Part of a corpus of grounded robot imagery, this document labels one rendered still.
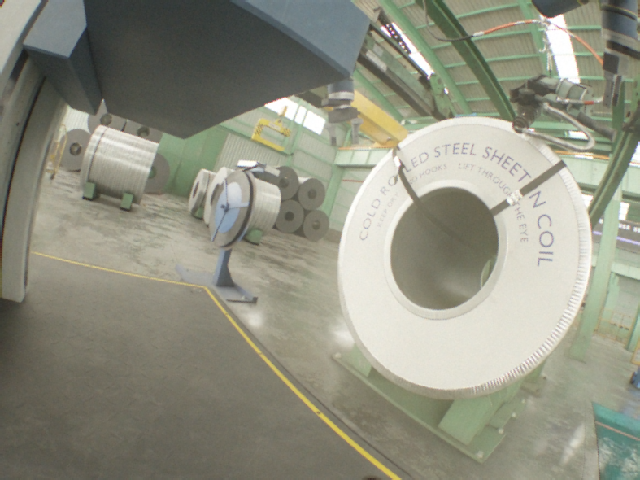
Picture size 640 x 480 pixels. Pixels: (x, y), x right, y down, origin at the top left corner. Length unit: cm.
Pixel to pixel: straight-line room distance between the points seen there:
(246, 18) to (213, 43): 6
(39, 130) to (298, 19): 56
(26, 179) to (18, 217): 8
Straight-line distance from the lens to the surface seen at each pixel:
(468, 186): 119
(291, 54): 26
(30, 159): 68
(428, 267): 159
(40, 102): 69
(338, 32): 27
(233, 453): 46
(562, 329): 101
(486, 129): 128
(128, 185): 536
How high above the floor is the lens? 69
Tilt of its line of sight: 2 degrees down
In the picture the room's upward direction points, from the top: 18 degrees clockwise
